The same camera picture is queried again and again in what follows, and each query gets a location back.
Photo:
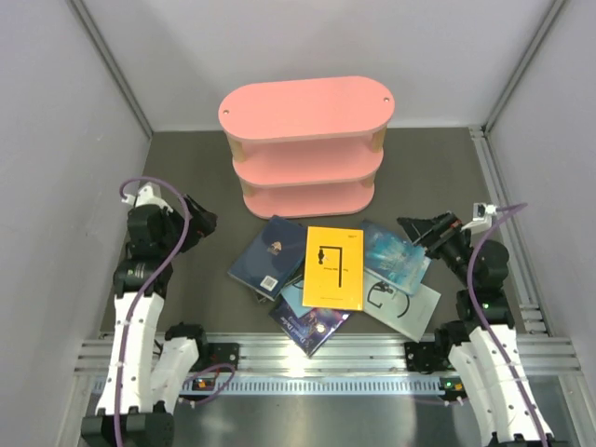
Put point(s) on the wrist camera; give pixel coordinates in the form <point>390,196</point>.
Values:
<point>148,194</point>
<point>482,216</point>

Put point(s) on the yellow book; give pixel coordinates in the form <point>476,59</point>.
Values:
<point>334,268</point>

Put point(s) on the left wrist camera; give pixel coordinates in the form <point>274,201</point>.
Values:
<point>148,194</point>

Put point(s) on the pink three-tier shelf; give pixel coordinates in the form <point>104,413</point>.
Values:
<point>310,147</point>

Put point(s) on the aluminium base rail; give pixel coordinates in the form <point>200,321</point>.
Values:
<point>374,364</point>

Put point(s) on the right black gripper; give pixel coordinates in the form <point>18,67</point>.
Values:
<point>419,230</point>

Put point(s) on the black moon cover book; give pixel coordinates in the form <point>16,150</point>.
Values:
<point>261,296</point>

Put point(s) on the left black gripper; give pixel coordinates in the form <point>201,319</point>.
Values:
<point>201,223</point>

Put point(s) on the teal ocean cover book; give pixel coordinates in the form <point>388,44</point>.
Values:
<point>393,259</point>

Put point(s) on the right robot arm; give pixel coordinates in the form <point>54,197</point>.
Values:
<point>481,344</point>

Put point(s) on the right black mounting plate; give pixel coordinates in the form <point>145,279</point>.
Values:
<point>425,358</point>

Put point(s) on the black mounting plate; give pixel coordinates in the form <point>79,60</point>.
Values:
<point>219,353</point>
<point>425,358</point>

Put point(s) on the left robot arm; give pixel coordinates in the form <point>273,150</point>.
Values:
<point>142,386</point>

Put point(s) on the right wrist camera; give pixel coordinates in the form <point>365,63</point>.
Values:
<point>482,216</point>

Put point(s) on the grey white book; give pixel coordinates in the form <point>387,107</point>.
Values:
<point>408,315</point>

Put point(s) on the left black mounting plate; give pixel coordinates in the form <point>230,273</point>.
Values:
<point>219,353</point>

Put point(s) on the purple Robinson Crusoe book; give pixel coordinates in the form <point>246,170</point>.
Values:
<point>310,331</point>

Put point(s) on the light blue cat book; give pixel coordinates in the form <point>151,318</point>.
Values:
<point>293,296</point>

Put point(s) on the navy blue book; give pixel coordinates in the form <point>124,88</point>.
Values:
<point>271,259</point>

